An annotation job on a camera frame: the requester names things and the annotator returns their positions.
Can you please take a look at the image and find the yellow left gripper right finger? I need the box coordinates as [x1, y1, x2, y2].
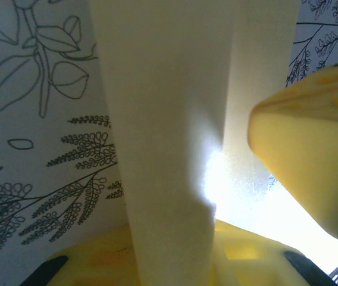
[248, 58, 338, 239]

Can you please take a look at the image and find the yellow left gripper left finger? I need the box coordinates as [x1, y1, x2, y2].
[18, 220, 338, 286]

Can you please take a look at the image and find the yellow cloth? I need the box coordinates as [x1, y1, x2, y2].
[88, 0, 303, 286]

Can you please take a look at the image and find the floral tablecloth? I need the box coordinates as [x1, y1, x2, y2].
[0, 0, 338, 269]

